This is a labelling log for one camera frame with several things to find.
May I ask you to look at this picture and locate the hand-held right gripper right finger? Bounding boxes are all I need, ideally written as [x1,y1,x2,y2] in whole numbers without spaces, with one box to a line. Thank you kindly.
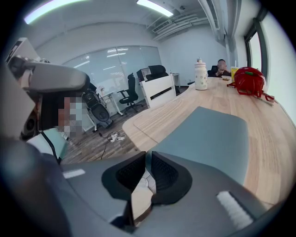
[151,151,193,206]

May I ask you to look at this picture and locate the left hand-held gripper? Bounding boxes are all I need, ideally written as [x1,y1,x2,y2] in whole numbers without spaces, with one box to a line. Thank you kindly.
[6,37,91,94]

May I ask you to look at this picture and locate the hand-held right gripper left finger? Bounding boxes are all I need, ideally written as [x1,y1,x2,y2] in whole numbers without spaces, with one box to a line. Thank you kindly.
[101,151,147,201]

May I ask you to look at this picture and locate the papers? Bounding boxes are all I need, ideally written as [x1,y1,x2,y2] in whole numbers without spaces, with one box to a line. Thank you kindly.
[145,106,250,186]

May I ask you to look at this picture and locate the person's head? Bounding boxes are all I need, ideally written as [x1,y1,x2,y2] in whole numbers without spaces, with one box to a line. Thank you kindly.
[55,96,89,138]

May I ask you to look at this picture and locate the black round floor appliance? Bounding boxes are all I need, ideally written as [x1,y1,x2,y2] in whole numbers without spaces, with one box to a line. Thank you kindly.
[81,89,114,130]

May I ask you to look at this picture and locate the white standing desk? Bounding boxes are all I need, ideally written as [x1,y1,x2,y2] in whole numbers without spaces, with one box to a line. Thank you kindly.
[99,91,124,116]

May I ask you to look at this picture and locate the person's white shirt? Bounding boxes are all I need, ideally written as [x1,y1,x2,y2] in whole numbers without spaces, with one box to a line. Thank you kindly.
[26,127,69,164]

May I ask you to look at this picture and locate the long ceiling light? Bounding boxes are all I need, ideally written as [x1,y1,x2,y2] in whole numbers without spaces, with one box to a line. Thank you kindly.
[24,0,93,25]
[136,0,174,18]

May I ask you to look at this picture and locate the black office chair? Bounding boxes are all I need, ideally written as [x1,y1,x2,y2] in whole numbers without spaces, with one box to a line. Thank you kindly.
[117,73,144,116]
[148,65,196,96]

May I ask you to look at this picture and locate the light wooden table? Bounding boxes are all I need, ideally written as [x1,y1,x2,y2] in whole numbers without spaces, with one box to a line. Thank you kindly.
[122,76,296,210]

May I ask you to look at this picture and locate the white wooden chair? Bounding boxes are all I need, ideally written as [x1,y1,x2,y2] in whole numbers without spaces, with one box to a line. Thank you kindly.
[139,74,178,110]

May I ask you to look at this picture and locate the small white desk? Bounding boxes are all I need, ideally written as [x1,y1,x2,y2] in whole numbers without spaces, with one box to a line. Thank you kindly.
[171,73,181,88]

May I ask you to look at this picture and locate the white dotted bottle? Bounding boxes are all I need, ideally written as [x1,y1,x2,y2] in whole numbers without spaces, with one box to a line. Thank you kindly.
[194,56,209,91]

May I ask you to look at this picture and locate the white ceiling air vent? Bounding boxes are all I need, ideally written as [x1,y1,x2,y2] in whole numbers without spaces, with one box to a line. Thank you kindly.
[151,20,173,34]

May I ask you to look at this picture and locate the yellow box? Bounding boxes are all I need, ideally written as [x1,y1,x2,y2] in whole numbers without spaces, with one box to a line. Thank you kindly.
[230,66,240,83]

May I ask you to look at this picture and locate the red bag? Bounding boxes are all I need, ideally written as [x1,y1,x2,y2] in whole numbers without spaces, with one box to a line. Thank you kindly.
[227,66,276,102]

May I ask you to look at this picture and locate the black window frame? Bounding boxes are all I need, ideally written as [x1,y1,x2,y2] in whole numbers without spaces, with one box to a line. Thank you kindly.
[243,17,270,82]

